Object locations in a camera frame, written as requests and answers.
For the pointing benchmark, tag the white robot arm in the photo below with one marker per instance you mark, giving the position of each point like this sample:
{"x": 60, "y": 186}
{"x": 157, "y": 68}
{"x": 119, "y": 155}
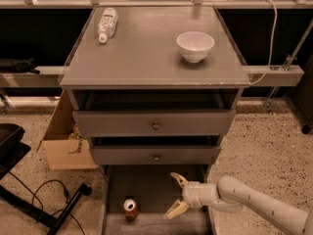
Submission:
{"x": 229, "y": 194}

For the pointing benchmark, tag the grey bottom drawer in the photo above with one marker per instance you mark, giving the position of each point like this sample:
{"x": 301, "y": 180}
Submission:
{"x": 154, "y": 191}

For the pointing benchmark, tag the grey drawer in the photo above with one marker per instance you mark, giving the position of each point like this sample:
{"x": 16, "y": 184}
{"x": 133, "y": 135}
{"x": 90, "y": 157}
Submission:
{"x": 155, "y": 155}
{"x": 157, "y": 123}
{"x": 154, "y": 191}

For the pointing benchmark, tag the grey top drawer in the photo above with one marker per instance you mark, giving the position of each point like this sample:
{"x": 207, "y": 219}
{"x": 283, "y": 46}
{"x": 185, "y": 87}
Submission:
{"x": 157, "y": 123}

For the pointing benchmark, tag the black cloth on shelf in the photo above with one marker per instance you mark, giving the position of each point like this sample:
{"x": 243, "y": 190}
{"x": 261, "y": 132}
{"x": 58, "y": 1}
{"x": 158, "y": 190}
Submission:
{"x": 18, "y": 66}

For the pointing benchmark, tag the red coke can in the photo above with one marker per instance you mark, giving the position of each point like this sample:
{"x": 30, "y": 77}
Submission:
{"x": 130, "y": 209}

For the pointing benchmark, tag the grey middle drawer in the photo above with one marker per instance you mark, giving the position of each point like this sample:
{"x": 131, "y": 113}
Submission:
{"x": 155, "y": 155}

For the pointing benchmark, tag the grey metal rail shelf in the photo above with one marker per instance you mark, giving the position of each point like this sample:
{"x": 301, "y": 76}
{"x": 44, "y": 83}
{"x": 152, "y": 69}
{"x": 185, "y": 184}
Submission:
{"x": 260, "y": 76}

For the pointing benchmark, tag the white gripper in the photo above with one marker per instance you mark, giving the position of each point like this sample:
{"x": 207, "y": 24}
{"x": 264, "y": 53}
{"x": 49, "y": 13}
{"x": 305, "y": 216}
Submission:
{"x": 192, "y": 193}

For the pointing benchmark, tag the black chair base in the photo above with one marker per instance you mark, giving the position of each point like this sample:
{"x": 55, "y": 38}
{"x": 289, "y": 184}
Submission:
{"x": 12, "y": 150}

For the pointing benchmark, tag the clear plastic bottle white cap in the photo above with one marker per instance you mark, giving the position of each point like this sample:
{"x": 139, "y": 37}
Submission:
{"x": 107, "y": 24}

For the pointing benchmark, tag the brown cardboard box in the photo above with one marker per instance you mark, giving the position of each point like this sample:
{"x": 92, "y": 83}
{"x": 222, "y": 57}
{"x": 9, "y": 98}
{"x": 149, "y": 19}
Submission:
{"x": 65, "y": 148}

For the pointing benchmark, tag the white ceramic bowl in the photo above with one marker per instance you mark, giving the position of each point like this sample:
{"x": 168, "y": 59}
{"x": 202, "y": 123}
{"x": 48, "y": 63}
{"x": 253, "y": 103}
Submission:
{"x": 194, "y": 46}

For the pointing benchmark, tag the grey drawer cabinet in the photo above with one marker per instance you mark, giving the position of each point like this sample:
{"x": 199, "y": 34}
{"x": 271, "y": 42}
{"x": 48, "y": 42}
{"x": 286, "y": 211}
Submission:
{"x": 141, "y": 69}

